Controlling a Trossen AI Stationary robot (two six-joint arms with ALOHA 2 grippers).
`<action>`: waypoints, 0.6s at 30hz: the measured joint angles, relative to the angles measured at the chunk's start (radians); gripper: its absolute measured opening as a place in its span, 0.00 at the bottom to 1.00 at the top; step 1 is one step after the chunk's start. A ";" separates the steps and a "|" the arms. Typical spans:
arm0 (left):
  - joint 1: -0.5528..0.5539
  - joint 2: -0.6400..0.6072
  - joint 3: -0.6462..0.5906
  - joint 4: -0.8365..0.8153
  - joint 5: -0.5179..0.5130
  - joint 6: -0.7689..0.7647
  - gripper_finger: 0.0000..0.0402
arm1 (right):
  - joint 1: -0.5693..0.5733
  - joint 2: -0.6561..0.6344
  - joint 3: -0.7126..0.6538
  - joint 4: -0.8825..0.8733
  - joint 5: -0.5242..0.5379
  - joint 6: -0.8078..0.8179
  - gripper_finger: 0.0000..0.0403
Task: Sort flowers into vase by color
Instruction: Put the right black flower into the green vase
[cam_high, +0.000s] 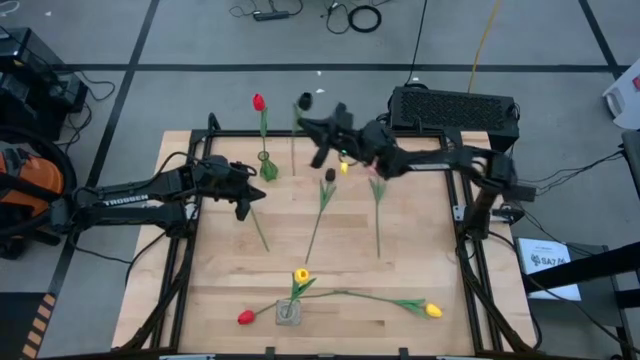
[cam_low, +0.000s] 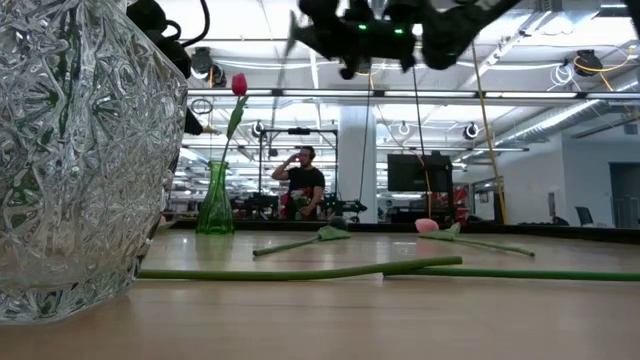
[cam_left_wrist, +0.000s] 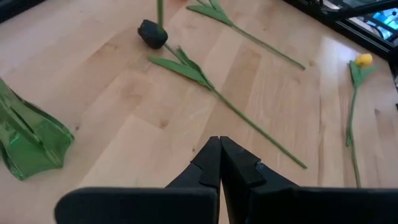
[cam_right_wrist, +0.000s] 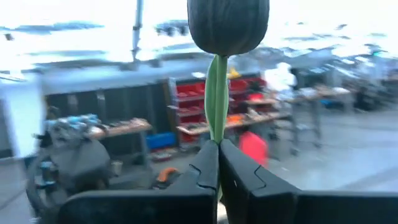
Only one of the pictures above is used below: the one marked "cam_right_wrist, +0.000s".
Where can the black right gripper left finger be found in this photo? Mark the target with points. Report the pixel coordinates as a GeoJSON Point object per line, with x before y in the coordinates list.
{"type": "Point", "coordinates": [174, 205]}

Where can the grey metal pole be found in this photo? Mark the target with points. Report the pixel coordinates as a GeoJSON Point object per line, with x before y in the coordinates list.
{"type": "Point", "coordinates": [137, 28]}

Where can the red bin storage rack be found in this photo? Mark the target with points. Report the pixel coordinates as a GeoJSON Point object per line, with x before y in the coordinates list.
{"type": "Point", "coordinates": [189, 90]}

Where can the red plastic bin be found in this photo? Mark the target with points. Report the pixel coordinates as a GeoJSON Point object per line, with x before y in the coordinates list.
{"type": "Point", "coordinates": [253, 147]}

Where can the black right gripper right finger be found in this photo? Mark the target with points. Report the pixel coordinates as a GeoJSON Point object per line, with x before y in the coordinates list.
{"type": "Point", "coordinates": [280, 208]}

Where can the teal grey equipment cart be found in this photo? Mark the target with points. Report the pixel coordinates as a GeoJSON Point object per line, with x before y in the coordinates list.
{"type": "Point", "coordinates": [77, 155]}

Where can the blue storage bin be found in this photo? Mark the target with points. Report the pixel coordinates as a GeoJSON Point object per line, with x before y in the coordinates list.
{"type": "Point", "coordinates": [161, 140]}

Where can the wooden workbench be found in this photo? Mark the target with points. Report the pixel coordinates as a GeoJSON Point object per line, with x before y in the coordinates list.
{"type": "Point", "coordinates": [264, 117]}
{"type": "Point", "coordinates": [124, 127]}

